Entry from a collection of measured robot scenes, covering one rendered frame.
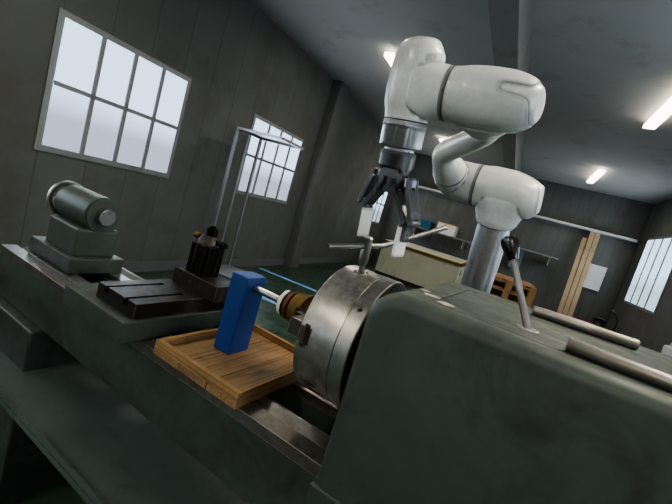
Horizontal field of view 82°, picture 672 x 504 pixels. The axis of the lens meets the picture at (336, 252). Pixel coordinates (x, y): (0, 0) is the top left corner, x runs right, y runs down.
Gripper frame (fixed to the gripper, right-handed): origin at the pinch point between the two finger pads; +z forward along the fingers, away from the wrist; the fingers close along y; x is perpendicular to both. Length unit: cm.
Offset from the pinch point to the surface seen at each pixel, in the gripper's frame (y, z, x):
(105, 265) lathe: 92, 42, 53
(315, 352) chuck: -8.0, 21.4, 16.8
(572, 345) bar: -42.8, 1.2, -4.6
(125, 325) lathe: 33, 34, 49
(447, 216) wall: 684, 169, -773
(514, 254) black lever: -26.4, -6.6, -9.5
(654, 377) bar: -52, 1, -9
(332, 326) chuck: -8.5, 15.3, 14.2
